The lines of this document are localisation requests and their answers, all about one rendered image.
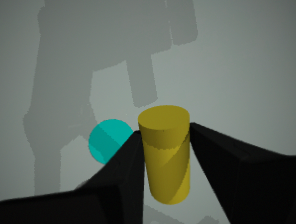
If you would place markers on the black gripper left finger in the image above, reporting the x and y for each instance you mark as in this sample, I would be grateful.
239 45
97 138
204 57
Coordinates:
114 195

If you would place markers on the cyan circle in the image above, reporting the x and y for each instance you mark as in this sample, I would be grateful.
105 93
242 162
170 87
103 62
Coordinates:
107 137

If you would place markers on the yellow cylinder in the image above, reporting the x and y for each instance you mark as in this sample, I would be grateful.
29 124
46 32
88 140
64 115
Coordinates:
165 132

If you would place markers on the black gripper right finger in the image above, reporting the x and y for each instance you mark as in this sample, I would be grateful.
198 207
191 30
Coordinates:
252 184

